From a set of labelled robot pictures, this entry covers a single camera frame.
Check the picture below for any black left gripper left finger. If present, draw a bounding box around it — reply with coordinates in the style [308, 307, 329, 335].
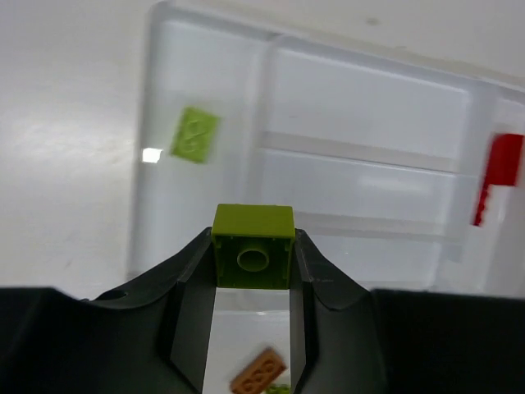
[1, 230, 216, 393]

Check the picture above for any curved green lego brick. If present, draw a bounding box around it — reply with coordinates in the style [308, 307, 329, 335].
[265, 384, 290, 394]

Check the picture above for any brown lego plate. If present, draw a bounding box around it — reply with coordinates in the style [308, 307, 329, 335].
[230, 347, 287, 394]

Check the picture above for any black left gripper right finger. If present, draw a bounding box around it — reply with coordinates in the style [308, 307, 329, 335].
[290, 230, 524, 393]

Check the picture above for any red lego brick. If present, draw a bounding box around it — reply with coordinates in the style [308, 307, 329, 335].
[472, 133, 524, 227]

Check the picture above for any green square lego brick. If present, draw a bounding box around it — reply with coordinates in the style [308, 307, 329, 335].
[211, 204, 295, 290]

